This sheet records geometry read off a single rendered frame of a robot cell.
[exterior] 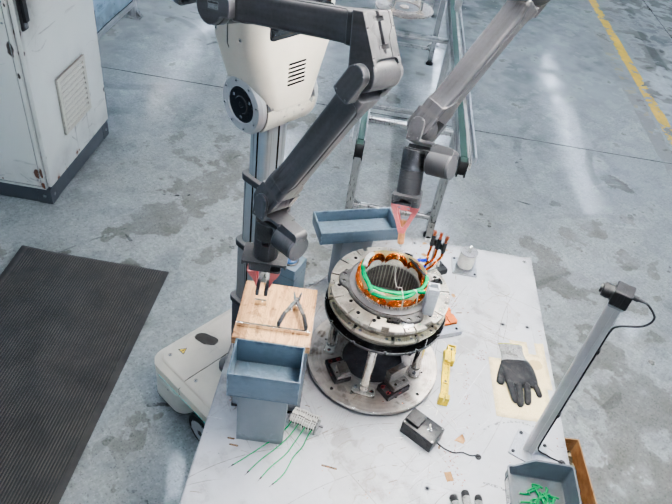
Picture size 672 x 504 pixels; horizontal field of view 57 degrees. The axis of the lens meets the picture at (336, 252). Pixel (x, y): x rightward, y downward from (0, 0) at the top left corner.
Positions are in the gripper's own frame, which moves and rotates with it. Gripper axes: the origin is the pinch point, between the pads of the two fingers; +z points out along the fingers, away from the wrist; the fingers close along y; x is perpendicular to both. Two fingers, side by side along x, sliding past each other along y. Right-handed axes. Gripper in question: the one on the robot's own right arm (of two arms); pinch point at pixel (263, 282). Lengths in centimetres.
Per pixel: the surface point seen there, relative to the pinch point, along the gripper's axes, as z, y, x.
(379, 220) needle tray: 15, 30, 51
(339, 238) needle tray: 13.9, 17.9, 37.5
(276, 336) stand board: 12.0, 4.8, -5.5
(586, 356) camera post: -1, 76, -10
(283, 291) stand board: 12.0, 4.5, 10.1
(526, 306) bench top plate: 39, 85, 47
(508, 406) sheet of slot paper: 40, 73, 5
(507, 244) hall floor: 116, 123, 180
